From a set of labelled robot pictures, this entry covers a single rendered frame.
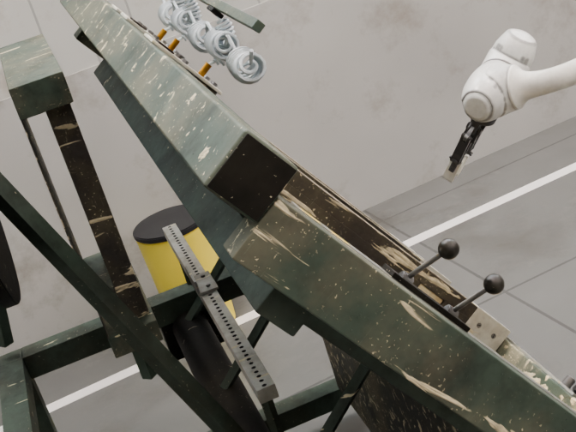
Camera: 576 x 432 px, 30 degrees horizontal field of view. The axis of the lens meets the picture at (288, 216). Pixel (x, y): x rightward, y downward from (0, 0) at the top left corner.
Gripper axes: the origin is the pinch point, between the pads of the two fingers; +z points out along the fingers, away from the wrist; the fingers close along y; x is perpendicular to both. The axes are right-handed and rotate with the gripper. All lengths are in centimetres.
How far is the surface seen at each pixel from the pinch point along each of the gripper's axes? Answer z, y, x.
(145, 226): 194, -108, -137
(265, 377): 46, 56, -9
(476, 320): 21.1, 21.9, 25.9
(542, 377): 18, 31, 47
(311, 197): -3, 46, -19
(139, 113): 13, 36, -74
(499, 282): -36, 78, 29
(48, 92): 22, 39, -100
